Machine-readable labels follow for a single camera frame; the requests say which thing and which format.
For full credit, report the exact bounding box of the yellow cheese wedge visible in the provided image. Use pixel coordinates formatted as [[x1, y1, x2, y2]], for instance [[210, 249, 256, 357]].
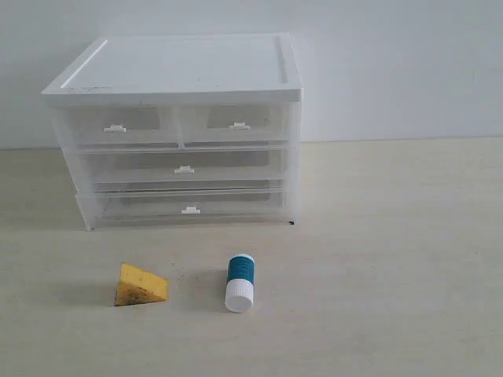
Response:
[[114, 263, 169, 306]]

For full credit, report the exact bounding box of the white translucent plastic drawer cabinet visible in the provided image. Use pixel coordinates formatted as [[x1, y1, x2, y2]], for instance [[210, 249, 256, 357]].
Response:
[[42, 33, 303, 217]]

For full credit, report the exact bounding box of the white bottle with teal label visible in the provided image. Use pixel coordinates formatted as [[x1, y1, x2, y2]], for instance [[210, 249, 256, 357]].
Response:
[[224, 254, 255, 313]]

